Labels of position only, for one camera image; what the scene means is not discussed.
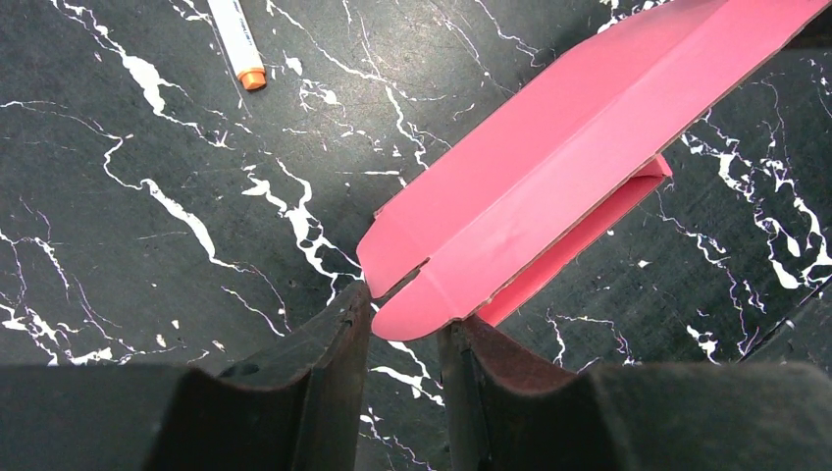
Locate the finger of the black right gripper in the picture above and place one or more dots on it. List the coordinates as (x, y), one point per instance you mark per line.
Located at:
(812, 20)

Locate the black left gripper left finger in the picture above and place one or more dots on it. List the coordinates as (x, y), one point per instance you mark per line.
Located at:
(292, 406)

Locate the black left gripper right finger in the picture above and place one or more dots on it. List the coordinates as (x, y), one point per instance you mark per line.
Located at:
(510, 409)

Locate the pink cardboard box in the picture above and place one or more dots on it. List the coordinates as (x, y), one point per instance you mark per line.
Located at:
(498, 216)

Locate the orange capped white marker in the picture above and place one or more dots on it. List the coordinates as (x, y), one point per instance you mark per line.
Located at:
(239, 44)

